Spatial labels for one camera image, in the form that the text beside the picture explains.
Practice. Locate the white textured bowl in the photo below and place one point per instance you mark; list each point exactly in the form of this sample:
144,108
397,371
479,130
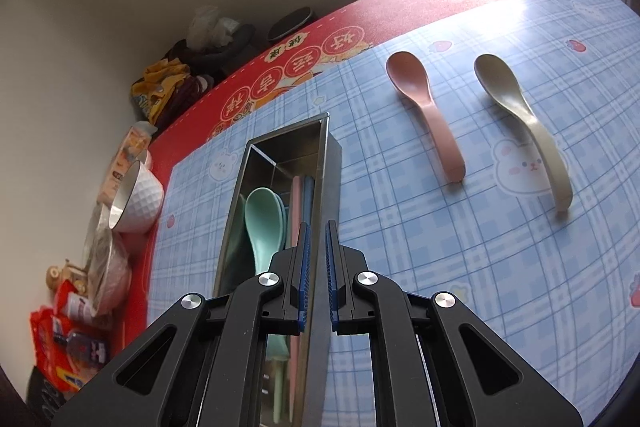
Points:
142,202

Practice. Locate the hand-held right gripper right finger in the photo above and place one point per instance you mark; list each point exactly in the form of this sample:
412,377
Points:
330,277

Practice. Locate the orange tissue packets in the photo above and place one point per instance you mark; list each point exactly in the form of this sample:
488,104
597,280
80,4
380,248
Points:
127,152

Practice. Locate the pink spoon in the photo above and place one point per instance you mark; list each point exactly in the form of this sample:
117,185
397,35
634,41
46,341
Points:
425,107

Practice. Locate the small tan object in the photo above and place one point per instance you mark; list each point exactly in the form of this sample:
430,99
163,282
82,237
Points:
57,274

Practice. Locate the beige spoon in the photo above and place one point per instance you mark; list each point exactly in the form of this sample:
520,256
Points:
520,107

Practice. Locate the white plastic bag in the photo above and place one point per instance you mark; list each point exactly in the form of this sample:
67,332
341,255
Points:
210,27

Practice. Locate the yellow bag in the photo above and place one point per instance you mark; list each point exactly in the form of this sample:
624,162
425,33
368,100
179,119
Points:
160,87

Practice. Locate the red snack packet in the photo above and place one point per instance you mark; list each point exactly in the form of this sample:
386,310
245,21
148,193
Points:
50,342

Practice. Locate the steel utensil box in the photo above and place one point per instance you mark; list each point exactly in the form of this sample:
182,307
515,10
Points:
330,187

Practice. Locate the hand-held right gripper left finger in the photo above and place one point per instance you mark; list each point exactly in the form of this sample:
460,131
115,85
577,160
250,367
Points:
303,277

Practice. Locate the dark clothes pile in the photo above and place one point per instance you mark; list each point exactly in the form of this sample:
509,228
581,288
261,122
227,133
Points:
200,67

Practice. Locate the black round bin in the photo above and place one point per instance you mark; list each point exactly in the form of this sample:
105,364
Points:
290,23

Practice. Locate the green spoon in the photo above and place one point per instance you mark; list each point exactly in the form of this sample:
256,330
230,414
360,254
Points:
262,217

